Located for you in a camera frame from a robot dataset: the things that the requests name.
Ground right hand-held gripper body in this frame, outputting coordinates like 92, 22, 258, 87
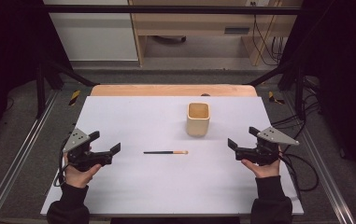
235, 126, 300, 166

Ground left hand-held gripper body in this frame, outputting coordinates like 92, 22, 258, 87
63, 128, 114, 173

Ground square wooden pen holder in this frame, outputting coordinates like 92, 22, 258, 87
186, 102, 211, 137

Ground black pen with wooden end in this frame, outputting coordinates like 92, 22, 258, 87
143, 150, 189, 156

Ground person's right hand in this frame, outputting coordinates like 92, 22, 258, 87
240, 145, 283, 179

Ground person's left hand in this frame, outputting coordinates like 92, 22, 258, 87
63, 145, 103, 189

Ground yellow and black tape strip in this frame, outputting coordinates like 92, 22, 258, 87
68, 90, 82, 107
267, 91, 286, 105

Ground black metal stand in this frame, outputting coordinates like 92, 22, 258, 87
35, 58, 101, 119
246, 59, 308, 121

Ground white board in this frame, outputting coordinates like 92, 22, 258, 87
40, 95, 305, 217

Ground wooden table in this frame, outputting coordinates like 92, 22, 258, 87
90, 84, 259, 98

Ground dark curtain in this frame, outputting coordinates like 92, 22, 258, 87
0, 0, 74, 153
279, 0, 356, 190

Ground white cabinet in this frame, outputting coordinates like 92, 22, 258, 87
42, 0, 139, 62

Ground grey label on desk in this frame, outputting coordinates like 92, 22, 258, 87
223, 26, 251, 35

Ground light wooden desk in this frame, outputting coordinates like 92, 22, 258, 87
128, 0, 305, 67

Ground black floor cables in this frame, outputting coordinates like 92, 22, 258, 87
270, 77, 321, 154

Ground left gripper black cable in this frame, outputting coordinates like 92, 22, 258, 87
53, 138, 71, 189

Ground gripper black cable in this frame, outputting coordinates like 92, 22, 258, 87
278, 152, 320, 201
53, 138, 71, 189

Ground aluminium rail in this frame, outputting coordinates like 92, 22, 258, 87
0, 89, 60, 224
281, 92, 356, 224

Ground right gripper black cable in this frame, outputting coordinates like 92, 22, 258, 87
278, 152, 320, 201

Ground black hanging cables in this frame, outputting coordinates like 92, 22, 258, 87
250, 2, 285, 67

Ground black horizontal frame bar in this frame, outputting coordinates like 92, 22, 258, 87
42, 4, 302, 16

